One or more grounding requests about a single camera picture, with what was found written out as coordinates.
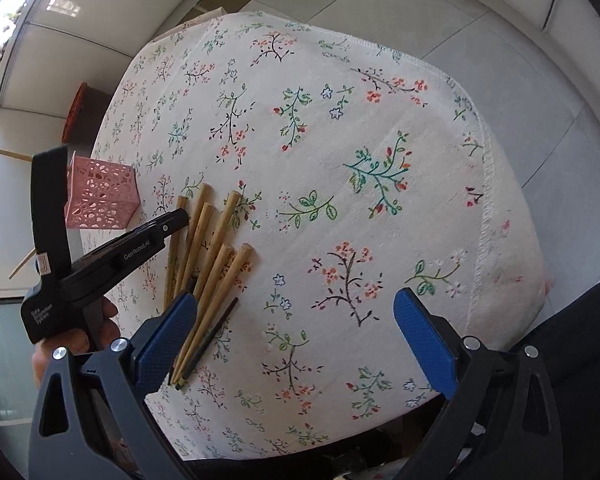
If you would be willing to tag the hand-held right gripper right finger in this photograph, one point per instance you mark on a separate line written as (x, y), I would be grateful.
(425, 345)

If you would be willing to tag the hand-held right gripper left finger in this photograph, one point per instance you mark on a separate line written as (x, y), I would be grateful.
(165, 335)

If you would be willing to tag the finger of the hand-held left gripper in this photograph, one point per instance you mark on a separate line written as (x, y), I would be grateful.
(140, 247)

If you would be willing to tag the single bamboo chopstick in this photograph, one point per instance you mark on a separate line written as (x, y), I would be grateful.
(7, 154)
(22, 263)

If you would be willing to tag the pink perforated basket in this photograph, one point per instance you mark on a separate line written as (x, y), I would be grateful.
(105, 195)

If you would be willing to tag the pile of bamboo chopsticks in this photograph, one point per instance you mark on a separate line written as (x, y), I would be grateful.
(215, 270)

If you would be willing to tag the person's left hand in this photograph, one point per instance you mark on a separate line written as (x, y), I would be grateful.
(107, 332)

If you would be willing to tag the brown trash bin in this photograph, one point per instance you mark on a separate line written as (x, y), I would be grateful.
(87, 115)

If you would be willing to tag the floral tablecloth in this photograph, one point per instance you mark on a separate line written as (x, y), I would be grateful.
(330, 160)

